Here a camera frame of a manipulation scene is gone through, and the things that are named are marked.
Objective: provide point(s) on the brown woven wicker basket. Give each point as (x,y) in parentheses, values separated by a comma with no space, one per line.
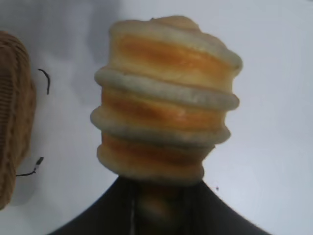
(14,122)

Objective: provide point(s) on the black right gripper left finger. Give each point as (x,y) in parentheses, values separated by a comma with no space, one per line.
(110,213)

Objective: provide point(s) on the long striped bread loaf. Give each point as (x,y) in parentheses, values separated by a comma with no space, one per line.
(161,98)

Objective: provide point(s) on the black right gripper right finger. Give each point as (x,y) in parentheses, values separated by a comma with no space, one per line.
(207,215)

